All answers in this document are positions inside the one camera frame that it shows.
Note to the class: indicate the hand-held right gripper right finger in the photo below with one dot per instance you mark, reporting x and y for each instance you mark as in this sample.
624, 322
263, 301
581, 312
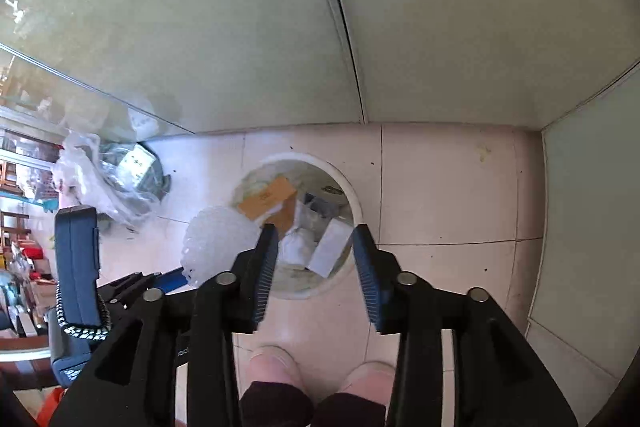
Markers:
369, 282

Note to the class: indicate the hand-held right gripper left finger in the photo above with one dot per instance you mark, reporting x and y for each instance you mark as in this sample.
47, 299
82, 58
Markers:
265, 277

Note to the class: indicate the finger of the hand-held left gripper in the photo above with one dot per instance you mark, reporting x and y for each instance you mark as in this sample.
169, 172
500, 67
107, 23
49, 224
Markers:
170, 279

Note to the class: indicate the white paper towel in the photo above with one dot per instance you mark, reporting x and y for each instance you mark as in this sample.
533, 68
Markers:
295, 249

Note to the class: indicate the white plastic tray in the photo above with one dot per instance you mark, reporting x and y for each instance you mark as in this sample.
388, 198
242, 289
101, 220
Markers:
330, 247

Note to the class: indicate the white foam fruit net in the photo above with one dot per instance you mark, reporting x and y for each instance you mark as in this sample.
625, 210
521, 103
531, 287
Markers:
220, 237

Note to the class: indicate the white round trash bin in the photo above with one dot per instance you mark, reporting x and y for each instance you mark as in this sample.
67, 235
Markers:
350, 207

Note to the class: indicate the orange cardboard piece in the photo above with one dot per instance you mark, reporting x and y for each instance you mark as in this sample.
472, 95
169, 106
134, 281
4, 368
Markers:
265, 197

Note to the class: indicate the pink slipper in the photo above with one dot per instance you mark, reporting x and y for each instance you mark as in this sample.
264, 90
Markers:
370, 377
275, 364

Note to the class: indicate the clear plastic bag of waste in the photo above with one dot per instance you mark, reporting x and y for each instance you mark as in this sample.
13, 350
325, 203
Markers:
115, 177

